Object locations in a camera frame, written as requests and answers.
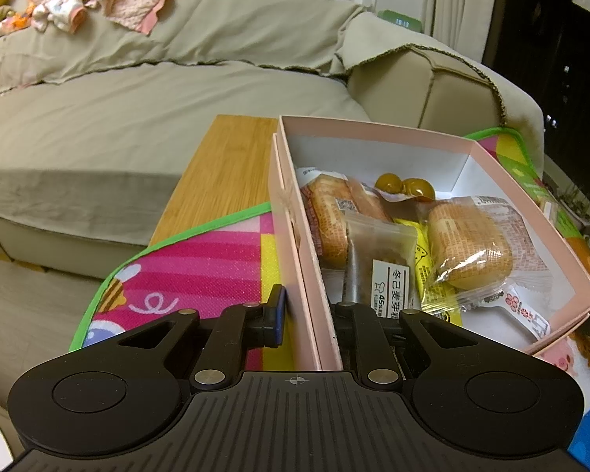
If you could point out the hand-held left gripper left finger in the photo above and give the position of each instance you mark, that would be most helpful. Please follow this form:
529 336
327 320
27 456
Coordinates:
277 315

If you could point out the yellow snack packet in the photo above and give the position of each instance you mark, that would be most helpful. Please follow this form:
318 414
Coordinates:
432 280

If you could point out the cream curtain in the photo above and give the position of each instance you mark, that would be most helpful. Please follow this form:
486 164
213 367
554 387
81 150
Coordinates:
459 5

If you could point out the pink cardboard box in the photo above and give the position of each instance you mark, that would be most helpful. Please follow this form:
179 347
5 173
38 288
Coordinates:
373 150

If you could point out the brown cake packet white label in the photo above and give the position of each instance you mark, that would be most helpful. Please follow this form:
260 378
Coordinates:
368 250

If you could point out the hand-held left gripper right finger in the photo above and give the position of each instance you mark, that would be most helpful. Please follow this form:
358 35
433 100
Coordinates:
346 327

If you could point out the wooden table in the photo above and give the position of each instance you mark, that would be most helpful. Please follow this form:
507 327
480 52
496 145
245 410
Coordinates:
216 172

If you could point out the white wall socket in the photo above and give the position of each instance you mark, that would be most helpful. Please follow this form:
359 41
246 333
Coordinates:
366 1

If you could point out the beige sofa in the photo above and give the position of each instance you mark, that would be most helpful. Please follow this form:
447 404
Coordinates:
128 118

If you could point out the green digital clock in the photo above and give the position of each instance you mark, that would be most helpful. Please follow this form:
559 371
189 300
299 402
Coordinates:
400 22

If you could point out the pink knit garment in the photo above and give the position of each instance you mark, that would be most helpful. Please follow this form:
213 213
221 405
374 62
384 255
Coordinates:
132 10

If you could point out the floral white baby garment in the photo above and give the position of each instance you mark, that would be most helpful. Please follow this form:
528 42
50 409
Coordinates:
59 10

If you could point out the clear bread packet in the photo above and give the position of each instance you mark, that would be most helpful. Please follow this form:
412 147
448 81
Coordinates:
467 250

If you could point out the beige sofa cover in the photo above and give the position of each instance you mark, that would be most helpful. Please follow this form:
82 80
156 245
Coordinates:
226 29

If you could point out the white packet red round label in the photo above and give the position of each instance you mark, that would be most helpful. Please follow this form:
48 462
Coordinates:
521 312

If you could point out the orange patterned cloth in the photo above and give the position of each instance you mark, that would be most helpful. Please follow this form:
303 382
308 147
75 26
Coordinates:
12 23

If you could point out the large bread packet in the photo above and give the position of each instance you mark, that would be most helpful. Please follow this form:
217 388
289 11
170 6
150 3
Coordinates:
327 221

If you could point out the dark glass window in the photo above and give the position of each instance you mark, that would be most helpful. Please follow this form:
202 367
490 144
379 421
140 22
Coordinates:
545 59

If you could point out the colourful play mat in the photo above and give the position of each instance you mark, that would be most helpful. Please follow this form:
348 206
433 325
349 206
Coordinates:
201 275

